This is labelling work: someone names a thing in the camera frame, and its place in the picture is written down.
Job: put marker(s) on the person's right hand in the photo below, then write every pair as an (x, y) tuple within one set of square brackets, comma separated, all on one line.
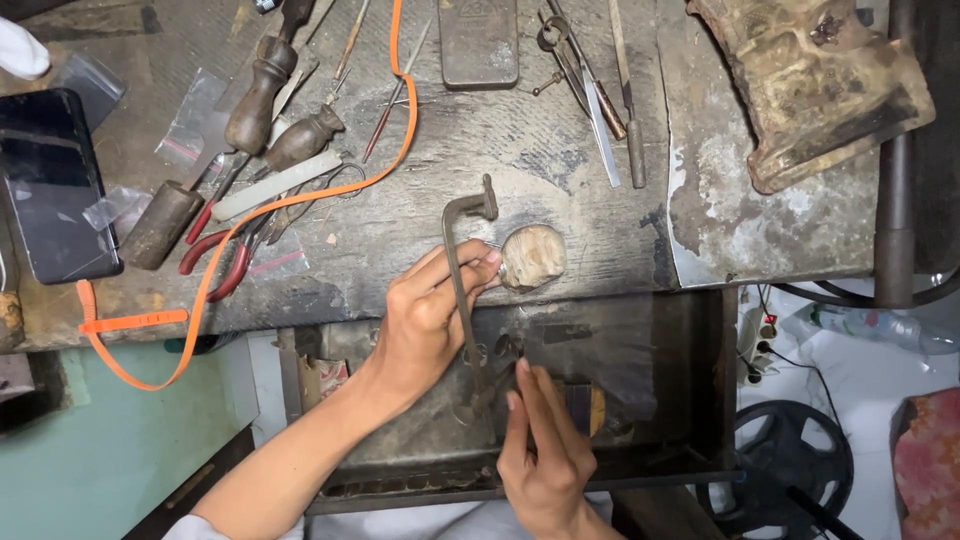
[(544, 465)]

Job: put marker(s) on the person's left hand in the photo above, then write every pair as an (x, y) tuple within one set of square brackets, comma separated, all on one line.
[(420, 330)]

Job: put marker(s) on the person's left fingers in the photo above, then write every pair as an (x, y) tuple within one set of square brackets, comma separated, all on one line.
[(457, 271)]

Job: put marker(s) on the metal jeweler's saw frame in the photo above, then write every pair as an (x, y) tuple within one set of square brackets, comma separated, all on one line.
[(454, 285)]

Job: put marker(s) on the worn wooden bench pin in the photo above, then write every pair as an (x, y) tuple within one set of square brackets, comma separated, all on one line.
[(534, 256)]

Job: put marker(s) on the clear zip bag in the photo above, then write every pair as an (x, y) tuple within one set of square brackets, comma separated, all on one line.
[(281, 259), (191, 120), (116, 210), (94, 86)]

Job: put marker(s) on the needle file with red grip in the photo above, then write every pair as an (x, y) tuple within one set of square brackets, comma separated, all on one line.
[(390, 101)]

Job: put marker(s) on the dark block with wooden edge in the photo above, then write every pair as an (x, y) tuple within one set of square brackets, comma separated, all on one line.
[(589, 409)]

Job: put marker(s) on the white flat stick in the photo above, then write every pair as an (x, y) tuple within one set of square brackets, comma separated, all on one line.
[(274, 185)]

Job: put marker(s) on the silver tweezers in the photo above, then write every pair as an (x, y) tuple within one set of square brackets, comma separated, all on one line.
[(600, 124)]

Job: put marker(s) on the metal bench drawer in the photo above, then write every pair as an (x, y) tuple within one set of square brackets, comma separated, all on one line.
[(660, 375)]

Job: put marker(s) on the rectangular metal block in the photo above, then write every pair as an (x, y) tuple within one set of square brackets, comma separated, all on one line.
[(478, 41)]

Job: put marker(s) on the metal divider compass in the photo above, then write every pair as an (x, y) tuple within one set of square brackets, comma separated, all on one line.
[(559, 45)]

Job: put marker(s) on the person's white shirt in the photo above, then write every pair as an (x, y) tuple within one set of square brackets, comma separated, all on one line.
[(420, 523)]

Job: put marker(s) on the thin brass-tipped tool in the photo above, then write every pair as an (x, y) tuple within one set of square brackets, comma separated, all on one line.
[(351, 37)]

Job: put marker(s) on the grey sheet metal plate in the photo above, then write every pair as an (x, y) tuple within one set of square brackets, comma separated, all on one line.
[(720, 210)]

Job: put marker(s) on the white power strip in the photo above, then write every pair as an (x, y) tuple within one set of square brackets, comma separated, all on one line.
[(756, 345)]

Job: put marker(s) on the large worn wooden block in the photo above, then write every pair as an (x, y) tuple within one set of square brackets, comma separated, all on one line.
[(817, 82)]

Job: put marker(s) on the black smartphone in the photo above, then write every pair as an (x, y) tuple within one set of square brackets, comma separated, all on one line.
[(52, 187)]

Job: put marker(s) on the clear plastic bottle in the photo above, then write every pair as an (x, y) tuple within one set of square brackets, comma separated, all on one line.
[(877, 328)]

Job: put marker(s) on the dark metal pipe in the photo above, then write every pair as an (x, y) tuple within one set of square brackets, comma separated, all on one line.
[(895, 187)]

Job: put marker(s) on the white cloth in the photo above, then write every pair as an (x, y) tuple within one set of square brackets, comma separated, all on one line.
[(19, 49)]

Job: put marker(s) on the pink patterned cloth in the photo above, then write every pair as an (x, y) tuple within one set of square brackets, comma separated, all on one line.
[(930, 465)]

